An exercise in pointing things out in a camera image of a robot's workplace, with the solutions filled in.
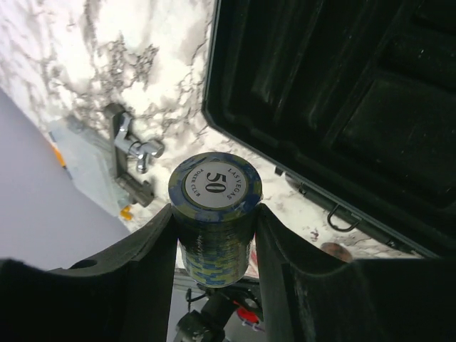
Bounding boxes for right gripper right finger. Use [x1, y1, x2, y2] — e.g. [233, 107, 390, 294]
[255, 204, 455, 341]

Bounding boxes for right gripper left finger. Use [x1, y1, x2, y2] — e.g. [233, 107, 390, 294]
[1, 206, 177, 341]

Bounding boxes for blue poker chip stack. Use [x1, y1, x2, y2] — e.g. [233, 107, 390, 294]
[168, 152, 262, 288]

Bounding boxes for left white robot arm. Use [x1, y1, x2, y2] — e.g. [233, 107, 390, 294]
[174, 281, 266, 341]

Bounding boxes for black poker set case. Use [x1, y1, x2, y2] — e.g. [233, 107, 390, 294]
[202, 1, 455, 257]

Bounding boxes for red playing card deck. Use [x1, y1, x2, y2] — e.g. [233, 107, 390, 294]
[245, 245, 259, 279]

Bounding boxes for grey metal clamp bar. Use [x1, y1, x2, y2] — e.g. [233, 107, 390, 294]
[103, 103, 155, 207]

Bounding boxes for chrome faucet tap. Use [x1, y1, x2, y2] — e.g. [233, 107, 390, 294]
[114, 112, 165, 174]

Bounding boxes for orange tool at left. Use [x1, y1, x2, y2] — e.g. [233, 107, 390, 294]
[51, 145, 66, 169]

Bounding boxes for clear plastic parts box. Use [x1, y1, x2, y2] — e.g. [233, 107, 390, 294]
[48, 115, 129, 217]

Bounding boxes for yellow handled pliers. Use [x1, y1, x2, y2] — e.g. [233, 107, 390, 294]
[119, 205, 133, 221]

